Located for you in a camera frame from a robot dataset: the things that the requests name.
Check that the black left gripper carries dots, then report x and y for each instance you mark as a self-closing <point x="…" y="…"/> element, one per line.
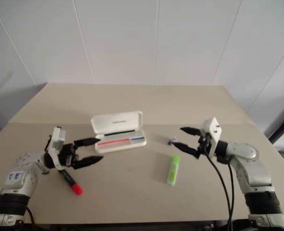
<point x="67" y="155"/>

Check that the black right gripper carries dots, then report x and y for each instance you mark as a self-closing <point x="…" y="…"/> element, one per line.
<point x="204" y="145"/>

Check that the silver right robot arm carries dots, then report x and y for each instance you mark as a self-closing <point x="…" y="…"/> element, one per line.
<point x="250" y="168"/>

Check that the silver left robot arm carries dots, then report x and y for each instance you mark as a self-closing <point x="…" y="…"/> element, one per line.
<point x="29" y="168"/>

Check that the white open pencil case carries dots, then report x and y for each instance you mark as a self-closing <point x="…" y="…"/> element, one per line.
<point x="118" y="121"/>

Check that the black marker with red cap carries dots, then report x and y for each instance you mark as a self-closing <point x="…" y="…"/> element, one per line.
<point x="71" y="182"/>

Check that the green glue stick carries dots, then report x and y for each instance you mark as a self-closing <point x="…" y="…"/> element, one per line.
<point x="173" y="170"/>

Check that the white label with blue writing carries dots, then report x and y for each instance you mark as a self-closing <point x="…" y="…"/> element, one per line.
<point x="15" y="178"/>

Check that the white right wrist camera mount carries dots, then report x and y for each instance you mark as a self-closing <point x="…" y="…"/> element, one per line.
<point x="213" y="131"/>

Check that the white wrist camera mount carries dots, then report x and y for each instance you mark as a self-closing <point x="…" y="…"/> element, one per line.
<point x="213" y="131"/>
<point x="56" y="142"/>

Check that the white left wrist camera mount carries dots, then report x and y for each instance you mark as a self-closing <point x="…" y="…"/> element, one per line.
<point x="56" y="142"/>

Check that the black metal frame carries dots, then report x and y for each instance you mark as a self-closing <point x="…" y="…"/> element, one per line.
<point x="282" y="132"/>

